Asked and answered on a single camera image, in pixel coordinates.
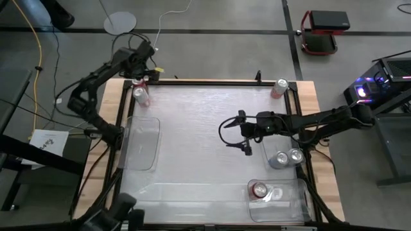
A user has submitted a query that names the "black aluminium table frame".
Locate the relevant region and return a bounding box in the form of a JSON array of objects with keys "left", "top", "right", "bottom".
[{"left": 69, "top": 72, "right": 346, "bottom": 231}]

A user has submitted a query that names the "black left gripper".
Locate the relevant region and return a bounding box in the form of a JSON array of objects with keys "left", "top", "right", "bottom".
[{"left": 127, "top": 58, "right": 161, "bottom": 85}]

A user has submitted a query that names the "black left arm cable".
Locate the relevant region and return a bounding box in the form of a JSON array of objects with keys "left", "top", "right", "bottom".
[{"left": 110, "top": 31, "right": 158, "bottom": 65}]

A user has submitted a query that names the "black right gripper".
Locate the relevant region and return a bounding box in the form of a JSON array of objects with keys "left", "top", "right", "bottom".
[{"left": 223, "top": 110, "right": 289, "bottom": 157}]

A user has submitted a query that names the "red soda can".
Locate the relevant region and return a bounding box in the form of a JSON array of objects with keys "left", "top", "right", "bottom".
[
  {"left": 250, "top": 182, "right": 269, "bottom": 201},
  {"left": 132, "top": 78, "right": 149, "bottom": 92}
]

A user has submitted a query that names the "black bulky machine part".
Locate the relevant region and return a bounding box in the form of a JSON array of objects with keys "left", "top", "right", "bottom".
[{"left": 76, "top": 192, "right": 146, "bottom": 231}]

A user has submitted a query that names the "white paper sheet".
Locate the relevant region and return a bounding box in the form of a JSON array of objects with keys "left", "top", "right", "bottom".
[{"left": 21, "top": 128, "right": 70, "bottom": 169}]

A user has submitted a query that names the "grey floor lamp base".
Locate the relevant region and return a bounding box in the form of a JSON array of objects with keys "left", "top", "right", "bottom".
[{"left": 98, "top": 0, "right": 137, "bottom": 36}]

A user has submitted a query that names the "yellow cable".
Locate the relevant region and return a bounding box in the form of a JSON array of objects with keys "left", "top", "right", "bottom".
[{"left": 11, "top": 0, "right": 43, "bottom": 129}]

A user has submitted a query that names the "black computer tower with lights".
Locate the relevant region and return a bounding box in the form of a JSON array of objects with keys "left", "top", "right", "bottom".
[{"left": 343, "top": 57, "right": 411, "bottom": 108}]

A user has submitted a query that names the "grey metal side table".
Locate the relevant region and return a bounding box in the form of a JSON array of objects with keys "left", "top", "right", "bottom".
[{"left": 372, "top": 96, "right": 411, "bottom": 187}]

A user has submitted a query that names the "clear plastic bin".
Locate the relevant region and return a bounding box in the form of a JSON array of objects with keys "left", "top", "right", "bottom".
[
  {"left": 117, "top": 115, "right": 161, "bottom": 171},
  {"left": 259, "top": 128, "right": 305, "bottom": 170},
  {"left": 247, "top": 178, "right": 317, "bottom": 224}
]

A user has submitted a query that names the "red black rolling stool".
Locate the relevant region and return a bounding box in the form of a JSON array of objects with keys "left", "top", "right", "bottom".
[{"left": 300, "top": 10, "right": 351, "bottom": 56}]

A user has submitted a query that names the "pink white soda can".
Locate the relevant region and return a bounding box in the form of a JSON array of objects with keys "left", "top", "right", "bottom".
[
  {"left": 132, "top": 85, "right": 151, "bottom": 108},
  {"left": 270, "top": 78, "right": 289, "bottom": 99}
]

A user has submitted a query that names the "white floor cable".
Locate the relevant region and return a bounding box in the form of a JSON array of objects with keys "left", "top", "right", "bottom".
[{"left": 150, "top": 0, "right": 193, "bottom": 52}]

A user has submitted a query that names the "black metal stand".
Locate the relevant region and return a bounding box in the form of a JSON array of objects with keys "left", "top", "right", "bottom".
[{"left": 0, "top": 69, "right": 94, "bottom": 212}]

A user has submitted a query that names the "person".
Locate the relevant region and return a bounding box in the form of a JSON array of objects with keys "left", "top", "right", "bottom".
[{"left": 14, "top": 0, "right": 76, "bottom": 30}]

